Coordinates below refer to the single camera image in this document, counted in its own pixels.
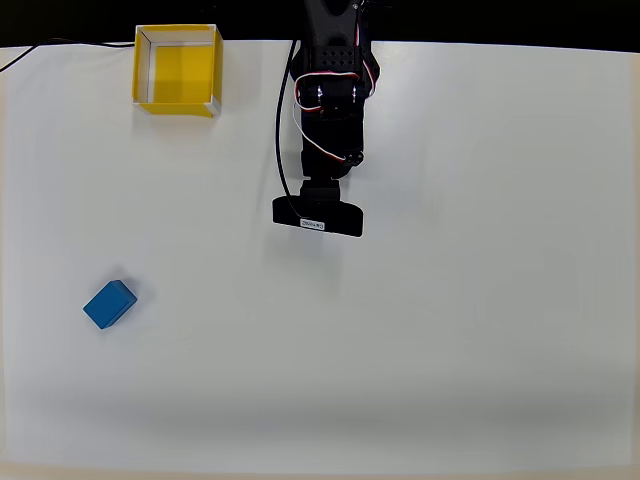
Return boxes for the blue block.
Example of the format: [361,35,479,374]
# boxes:
[81,279,139,331]

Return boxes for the yellow open box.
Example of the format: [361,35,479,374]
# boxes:
[131,23,224,120]

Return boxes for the black webcam with white label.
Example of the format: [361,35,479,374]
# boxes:
[272,178,365,239]

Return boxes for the red white servo wire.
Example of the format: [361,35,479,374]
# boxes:
[292,71,362,167]

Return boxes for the thin black cable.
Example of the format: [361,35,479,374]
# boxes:
[0,36,137,72]

